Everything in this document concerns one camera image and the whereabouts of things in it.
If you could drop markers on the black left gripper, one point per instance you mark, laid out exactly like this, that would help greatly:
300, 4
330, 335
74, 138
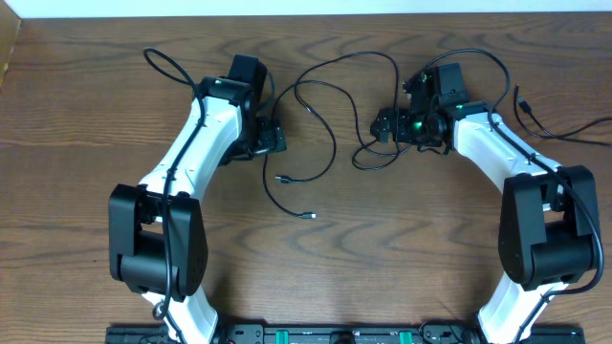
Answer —
274, 140

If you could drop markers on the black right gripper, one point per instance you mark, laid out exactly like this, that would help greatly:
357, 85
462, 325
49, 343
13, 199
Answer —
385, 115

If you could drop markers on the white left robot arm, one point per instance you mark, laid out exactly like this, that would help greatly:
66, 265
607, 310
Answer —
157, 240

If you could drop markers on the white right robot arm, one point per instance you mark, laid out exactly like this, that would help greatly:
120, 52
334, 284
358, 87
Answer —
549, 231

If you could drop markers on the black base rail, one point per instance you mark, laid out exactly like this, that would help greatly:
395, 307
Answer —
435, 332

